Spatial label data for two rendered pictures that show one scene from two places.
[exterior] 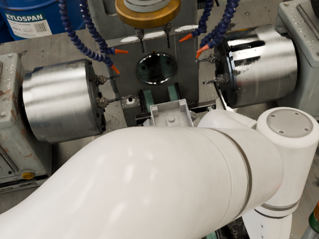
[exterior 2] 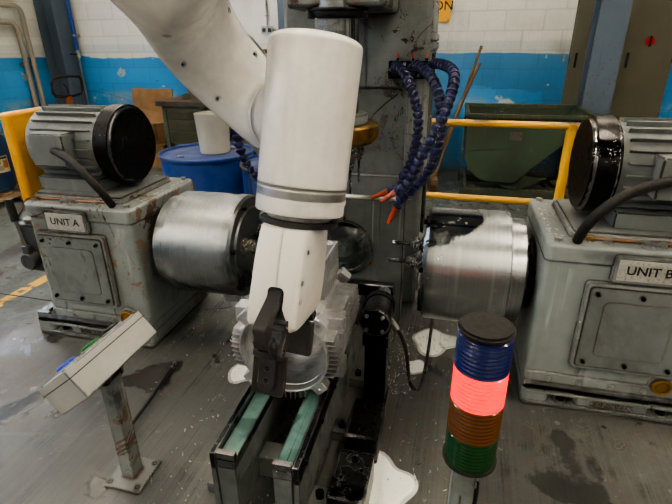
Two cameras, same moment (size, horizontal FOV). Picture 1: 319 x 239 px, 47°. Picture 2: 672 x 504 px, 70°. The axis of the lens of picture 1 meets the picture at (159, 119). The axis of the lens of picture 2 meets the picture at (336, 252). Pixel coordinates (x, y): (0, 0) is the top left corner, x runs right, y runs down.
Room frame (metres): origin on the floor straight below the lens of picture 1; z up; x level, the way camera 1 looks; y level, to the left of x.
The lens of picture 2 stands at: (-0.15, -0.32, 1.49)
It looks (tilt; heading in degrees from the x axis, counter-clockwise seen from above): 24 degrees down; 17
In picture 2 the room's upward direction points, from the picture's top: 1 degrees counter-clockwise
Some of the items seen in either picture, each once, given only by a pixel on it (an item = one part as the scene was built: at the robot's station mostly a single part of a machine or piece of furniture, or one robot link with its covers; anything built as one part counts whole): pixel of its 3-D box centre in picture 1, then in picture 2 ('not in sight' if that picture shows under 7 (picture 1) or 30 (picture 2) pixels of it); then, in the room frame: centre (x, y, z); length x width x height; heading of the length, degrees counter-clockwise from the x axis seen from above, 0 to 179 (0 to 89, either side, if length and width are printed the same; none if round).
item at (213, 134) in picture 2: not in sight; (211, 132); (2.55, 1.30, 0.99); 0.24 x 0.22 x 0.24; 92
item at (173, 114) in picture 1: (172, 126); (304, 268); (0.60, -0.03, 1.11); 0.12 x 0.11 x 0.07; 3
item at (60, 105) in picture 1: (52, 104); (198, 241); (0.82, 0.33, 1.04); 0.37 x 0.25 x 0.25; 93
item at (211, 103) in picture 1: (175, 112); (335, 285); (0.73, -0.05, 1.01); 0.26 x 0.04 x 0.03; 93
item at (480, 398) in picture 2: not in sight; (479, 381); (0.31, -0.35, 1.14); 0.06 x 0.06 x 0.04
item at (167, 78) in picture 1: (156, 70); (343, 248); (0.93, -0.02, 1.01); 0.15 x 0.02 x 0.15; 93
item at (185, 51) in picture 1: (154, 66); (348, 253); (0.99, -0.01, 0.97); 0.30 x 0.11 x 0.34; 93
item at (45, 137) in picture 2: not in sight; (83, 193); (0.77, 0.61, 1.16); 0.33 x 0.26 x 0.42; 93
